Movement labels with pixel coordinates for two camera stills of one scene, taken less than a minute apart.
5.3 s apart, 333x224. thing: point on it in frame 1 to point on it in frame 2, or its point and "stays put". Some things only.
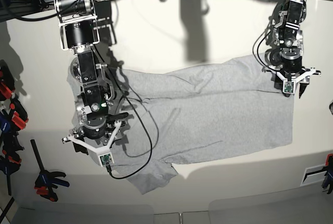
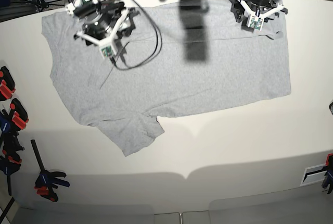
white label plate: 314,175 stays put
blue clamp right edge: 328,181 stays put
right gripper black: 292,61 to 260,0
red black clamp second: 20,116 stays put
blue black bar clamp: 45,182 stays put
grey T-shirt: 233,103 to 181,57
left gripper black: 93,128 to 97,24
